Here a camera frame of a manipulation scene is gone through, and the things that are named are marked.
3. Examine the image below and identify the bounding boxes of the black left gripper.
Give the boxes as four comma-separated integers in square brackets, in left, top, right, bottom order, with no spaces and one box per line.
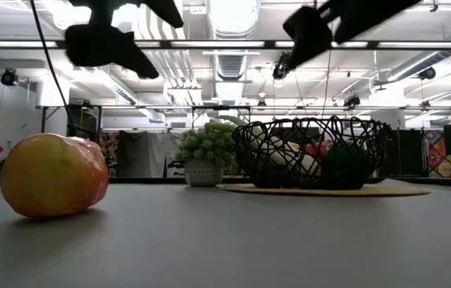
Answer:
[65,0,185,80]

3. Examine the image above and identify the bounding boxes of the red bell pepper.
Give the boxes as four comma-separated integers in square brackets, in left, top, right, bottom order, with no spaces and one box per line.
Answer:
[303,140,333,161]

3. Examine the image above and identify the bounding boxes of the green celery bunch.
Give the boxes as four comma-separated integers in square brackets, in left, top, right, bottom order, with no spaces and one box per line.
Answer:
[219,114,322,177]

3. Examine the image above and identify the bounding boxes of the green lime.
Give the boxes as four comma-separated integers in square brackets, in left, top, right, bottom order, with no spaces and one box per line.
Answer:
[321,142,370,189]

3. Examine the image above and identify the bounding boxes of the red-yellow mango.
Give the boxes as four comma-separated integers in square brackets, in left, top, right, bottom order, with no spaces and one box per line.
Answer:
[0,132,110,218]

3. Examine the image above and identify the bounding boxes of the black ceiling spotlight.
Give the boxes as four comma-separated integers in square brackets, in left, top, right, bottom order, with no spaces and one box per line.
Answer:
[272,50,293,81]
[417,66,437,81]
[0,67,19,87]

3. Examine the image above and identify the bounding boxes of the overhead LED light bar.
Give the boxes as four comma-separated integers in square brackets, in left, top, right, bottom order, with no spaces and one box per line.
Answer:
[0,38,451,51]

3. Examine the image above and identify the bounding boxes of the grey hanging cloth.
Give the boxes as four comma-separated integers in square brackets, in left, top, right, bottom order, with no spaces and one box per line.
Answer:
[116,130,182,178]

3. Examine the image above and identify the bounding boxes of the potted green succulent plant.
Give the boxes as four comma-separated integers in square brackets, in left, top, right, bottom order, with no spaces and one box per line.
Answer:
[175,121,237,188]

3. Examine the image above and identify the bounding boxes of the round woven placemat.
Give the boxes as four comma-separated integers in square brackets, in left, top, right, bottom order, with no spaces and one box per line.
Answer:
[219,182,432,198]

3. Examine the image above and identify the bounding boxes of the grey table mat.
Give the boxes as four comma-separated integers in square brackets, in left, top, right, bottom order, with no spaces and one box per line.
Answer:
[0,179,451,288]

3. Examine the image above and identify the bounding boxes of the silver ventilation duct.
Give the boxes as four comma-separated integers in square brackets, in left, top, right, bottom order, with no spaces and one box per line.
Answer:
[205,0,262,95]

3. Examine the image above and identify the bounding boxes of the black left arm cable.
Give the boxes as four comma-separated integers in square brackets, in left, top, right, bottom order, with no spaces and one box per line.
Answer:
[29,0,73,121]

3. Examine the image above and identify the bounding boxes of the black background rig frame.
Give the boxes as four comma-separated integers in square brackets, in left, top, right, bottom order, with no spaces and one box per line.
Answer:
[35,103,451,135]

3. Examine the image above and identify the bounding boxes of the black aluminium table frame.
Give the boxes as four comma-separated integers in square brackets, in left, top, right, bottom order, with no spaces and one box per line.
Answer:
[0,175,451,188]

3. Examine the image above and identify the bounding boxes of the black wire basket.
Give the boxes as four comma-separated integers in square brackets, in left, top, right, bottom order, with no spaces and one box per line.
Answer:
[231,115,393,190]

